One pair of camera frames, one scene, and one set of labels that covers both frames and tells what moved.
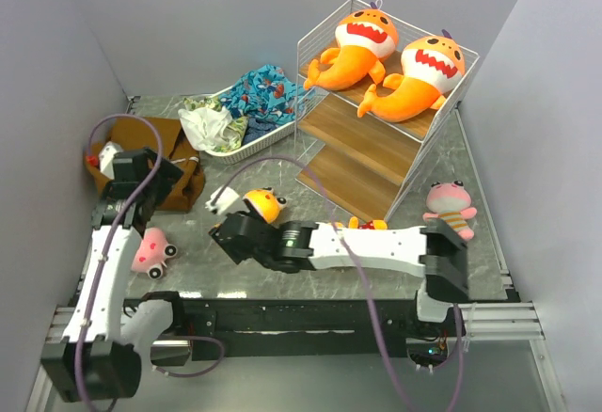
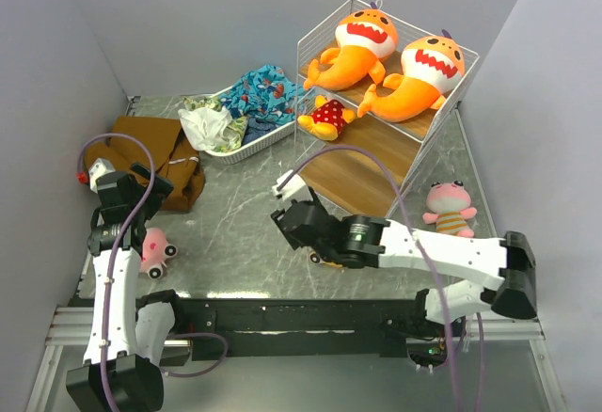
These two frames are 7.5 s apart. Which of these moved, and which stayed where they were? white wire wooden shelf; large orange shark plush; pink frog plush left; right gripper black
Moved: right gripper black
Stayed: large orange shark plush; white wire wooden shelf; pink frog plush left
